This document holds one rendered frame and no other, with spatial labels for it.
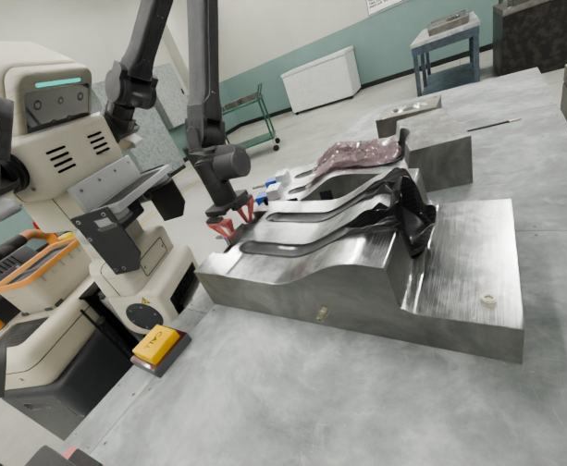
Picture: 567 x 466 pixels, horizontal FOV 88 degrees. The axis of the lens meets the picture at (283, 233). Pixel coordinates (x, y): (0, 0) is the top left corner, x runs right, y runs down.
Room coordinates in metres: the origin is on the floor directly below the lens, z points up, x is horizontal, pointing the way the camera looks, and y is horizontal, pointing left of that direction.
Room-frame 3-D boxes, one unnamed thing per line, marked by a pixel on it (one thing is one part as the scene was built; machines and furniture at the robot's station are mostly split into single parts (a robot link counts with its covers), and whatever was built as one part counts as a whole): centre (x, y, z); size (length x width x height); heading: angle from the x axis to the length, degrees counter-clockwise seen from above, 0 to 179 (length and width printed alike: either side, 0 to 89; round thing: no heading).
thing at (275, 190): (0.81, 0.02, 0.86); 0.13 x 0.05 x 0.05; 66
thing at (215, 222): (0.66, 0.11, 0.88); 0.07 x 0.07 x 0.09; 51
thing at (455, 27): (4.32, -3.13, 0.44); 1.90 x 0.70 x 0.89; 143
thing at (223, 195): (0.68, 0.10, 0.96); 0.10 x 0.07 x 0.07; 141
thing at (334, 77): (7.27, -2.17, 0.47); 1.52 x 0.77 x 0.94; 53
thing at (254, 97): (5.19, -0.10, 0.50); 0.98 x 0.55 x 1.01; 78
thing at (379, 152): (0.75, -0.25, 0.90); 0.26 x 0.18 x 0.08; 66
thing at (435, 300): (0.43, -0.08, 0.87); 0.50 x 0.26 x 0.14; 49
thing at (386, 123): (1.05, -0.60, 0.84); 0.20 x 0.15 x 0.07; 49
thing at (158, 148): (6.45, 1.87, 0.98); 1.00 x 0.47 x 1.95; 143
